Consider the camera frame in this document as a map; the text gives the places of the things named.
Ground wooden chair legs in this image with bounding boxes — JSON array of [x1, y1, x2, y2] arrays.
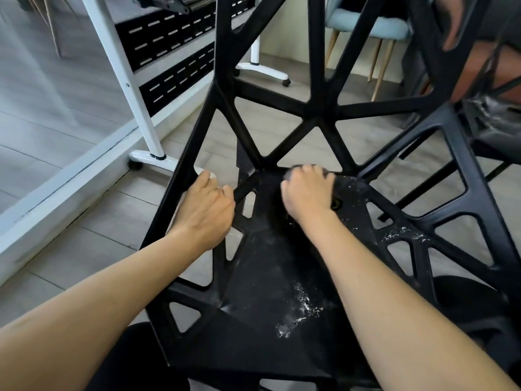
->
[[22, 0, 78, 59]]

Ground person's left leg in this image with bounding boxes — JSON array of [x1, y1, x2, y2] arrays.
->
[[85, 321, 190, 391]]

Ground person's left hand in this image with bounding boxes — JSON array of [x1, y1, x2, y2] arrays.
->
[[168, 171, 236, 253]]

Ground black perforated vent panel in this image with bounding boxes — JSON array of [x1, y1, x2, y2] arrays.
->
[[139, 42, 216, 118], [115, 0, 256, 72]]

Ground person's right hand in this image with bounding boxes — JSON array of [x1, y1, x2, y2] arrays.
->
[[280, 164, 337, 227]]

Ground person's right forearm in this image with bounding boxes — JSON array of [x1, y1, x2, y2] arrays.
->
[[301, 207, 521, 391]]

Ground black metal chair frame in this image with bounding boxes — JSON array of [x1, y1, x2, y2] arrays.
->
[[376, 130, 514, 223]]

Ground white table leg with casters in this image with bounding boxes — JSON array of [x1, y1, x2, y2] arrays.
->
[[234, 34, 292, 87], [80, 0, 216, 180]]

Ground person's left forearm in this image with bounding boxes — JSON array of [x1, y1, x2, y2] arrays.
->
[[0, 231, 213, 391]]

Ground light blue upholstered chair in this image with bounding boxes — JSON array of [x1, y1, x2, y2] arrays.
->
[[324, 0, 414, 102]]

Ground black table folding bracket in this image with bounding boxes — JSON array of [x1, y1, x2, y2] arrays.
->
[[129, 0, 217, 15]]

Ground black plastic geometric chair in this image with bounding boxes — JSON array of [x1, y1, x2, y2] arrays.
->
[[139, 0, 521, 391]]

